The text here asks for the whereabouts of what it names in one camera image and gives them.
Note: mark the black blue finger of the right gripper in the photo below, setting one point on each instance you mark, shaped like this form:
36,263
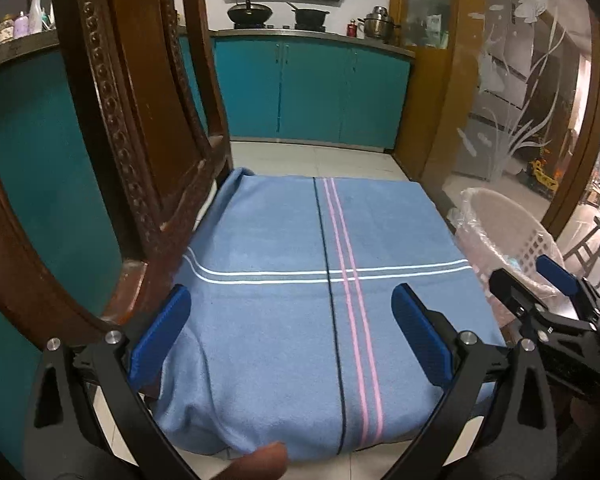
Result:
584,297
569,349

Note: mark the pink plastic waste basket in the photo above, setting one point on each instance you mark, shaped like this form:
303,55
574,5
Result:
495,232

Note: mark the white spray bottle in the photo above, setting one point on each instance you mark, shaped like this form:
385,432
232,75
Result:
35,19

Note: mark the carved wooden chair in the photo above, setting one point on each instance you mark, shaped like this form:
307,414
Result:
148,105

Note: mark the etched glass sliding door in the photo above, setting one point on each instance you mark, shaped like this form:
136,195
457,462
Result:
523,84

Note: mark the teal kitchen cabinets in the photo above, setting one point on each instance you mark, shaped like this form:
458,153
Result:
311,87

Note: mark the blue striped table cloth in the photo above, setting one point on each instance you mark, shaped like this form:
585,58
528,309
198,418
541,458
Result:
291,335

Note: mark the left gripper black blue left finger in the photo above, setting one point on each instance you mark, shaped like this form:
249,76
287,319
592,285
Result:
63,438

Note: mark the black wok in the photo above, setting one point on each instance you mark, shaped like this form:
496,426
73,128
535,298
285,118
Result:
247,14

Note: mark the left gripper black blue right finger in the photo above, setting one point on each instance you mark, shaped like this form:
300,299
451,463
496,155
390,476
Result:
495,418

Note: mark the person's left hand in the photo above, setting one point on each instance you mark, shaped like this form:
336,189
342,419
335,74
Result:
270,462

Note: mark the teal side counter cabinet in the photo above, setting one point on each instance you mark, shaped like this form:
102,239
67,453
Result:
48,177

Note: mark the steel stock pot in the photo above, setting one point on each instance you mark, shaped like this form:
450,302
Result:
378,24

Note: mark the small red canister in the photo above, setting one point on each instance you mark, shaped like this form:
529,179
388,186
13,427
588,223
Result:
352,28

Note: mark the wooden stool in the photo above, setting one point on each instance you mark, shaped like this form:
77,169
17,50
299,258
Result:
587,252

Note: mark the black cooking pot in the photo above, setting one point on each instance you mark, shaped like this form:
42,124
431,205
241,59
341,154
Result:
309,19

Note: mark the person's right hand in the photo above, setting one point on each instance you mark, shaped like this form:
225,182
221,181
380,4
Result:
578,430

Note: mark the yellow toy truck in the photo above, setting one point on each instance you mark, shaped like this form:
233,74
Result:
540,181

